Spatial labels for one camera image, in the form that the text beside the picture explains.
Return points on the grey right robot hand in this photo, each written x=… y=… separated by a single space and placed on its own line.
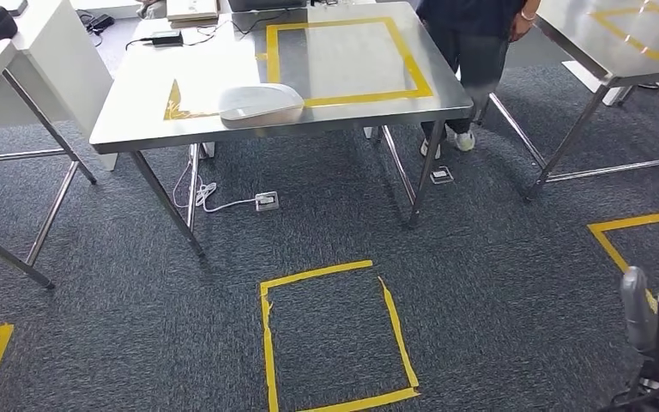
x=639 y=313

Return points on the white curved plastic part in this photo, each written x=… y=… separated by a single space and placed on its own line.
x=261 y=105

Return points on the steel workbench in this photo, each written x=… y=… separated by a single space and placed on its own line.
x=210 y=68

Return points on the steel floor socket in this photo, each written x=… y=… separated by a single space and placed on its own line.
x=442 y=175
x=267 y=202

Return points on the person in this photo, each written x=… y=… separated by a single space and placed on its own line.
x=466 y=51

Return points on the yellow floor tape square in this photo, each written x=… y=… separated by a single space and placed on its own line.
x=267 y=341

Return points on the cardboard box with white lid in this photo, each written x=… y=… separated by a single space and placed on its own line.
x=193 y=8

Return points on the black power adapter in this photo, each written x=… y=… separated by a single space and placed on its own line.
x=166 y=38

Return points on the steel legged table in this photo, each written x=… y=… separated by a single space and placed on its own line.
x=51 y=213

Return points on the black device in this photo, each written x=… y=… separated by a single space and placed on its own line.
x=101 y=24

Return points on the white cabinet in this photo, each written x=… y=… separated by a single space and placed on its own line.
x=62 y=68

